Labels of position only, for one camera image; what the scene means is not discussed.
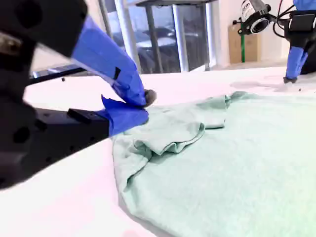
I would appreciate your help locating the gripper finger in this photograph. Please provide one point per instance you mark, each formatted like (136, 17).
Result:
(106, 56)
(296, 61)
(309, 64)
(123, 116)

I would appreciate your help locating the pale green T-shirt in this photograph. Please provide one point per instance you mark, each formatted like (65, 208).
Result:
(222, 160)

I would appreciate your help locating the brown cardboard box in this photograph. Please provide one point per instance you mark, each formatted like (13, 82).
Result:
(234, 44)

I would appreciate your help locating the white post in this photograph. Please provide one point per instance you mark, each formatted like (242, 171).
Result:
(128, 37)
(180, 37)

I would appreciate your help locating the black table frame bar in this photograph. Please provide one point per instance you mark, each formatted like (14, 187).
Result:
(74, 70)

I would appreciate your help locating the silver grey camera box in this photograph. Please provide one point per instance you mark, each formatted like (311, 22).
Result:
(254, 14)

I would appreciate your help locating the dark desk frame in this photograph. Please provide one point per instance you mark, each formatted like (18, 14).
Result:
(153, 37)

